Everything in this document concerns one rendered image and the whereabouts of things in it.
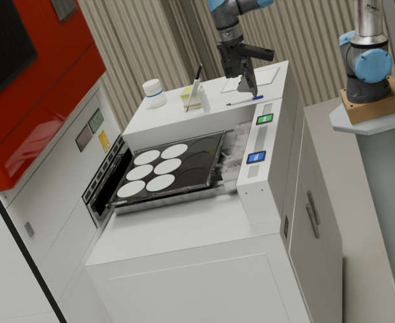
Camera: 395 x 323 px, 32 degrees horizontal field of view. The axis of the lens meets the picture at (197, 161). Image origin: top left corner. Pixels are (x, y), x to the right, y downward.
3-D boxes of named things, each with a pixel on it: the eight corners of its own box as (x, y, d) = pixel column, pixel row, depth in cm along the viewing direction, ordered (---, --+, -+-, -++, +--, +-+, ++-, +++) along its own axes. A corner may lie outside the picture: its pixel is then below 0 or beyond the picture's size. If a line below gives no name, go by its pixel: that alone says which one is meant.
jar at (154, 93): (148, 109, 270) (139, 88, 266) (153, 102, 276) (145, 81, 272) (164, 106, 268) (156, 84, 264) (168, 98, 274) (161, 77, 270)
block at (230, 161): (227, 169, 221) (224, 161, 219) (228, 164, 224) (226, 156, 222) (250, 164, 218) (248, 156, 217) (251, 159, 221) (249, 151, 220)
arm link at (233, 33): (240, 18, 213) (237, 26, 206) (244, 31, 215) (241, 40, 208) (217, 24, 215) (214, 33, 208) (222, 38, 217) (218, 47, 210)
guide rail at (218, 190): (116, 215, 232) (112, 208, 231) (118, 212, 234) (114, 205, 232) (255, 188, 216) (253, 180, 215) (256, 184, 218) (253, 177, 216)
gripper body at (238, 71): (230, 72, 222) (218, 38, 217) (255, 65, 220) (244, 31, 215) (226, 81, 216) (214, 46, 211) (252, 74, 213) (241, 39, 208)
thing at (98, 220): (96, 228, 223) (84, 204, 219) (132, 162, 260) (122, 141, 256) (101, 227, 222) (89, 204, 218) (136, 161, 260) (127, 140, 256)
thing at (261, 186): (249, 225, 198) (235, 186, 192) (267, 138, 245) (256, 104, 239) (281, 220, 195) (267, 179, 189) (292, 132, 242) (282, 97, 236)
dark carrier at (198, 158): (109, 204, 225) (108, 202, 224) (136, 153, 254) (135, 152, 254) (205, 184, 214) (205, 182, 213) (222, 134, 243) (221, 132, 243)
